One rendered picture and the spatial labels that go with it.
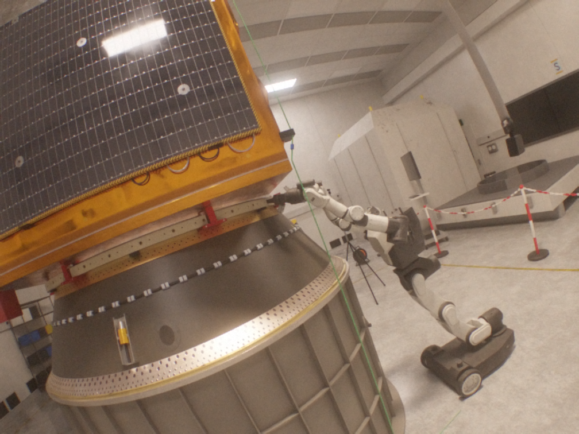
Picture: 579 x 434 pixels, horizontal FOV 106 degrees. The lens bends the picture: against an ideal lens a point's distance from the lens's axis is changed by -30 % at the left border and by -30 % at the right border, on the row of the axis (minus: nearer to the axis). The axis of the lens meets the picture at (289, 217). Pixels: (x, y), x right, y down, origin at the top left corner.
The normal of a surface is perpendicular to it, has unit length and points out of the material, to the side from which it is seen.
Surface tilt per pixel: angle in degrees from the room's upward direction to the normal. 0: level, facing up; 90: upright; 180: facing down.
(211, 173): 95
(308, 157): 90
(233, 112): 90
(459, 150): 90
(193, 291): 62
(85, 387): 43
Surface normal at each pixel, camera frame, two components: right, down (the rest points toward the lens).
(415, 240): 0.08, -0.03
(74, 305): -0.36, -0.37
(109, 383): -0.28, -0.68
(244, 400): 0.40, -0.15
